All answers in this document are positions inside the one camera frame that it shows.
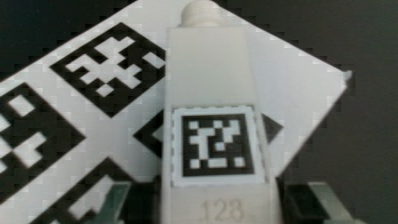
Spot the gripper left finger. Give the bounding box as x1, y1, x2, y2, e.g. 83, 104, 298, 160
83, 182, 156, 224

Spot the white marker base plate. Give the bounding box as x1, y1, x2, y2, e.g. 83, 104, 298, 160
0, 0, 349, 224

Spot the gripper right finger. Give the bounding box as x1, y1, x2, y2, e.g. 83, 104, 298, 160
280, 182, 367, 224

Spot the white desk leg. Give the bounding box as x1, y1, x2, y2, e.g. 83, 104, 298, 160
159, 0, 282, 224

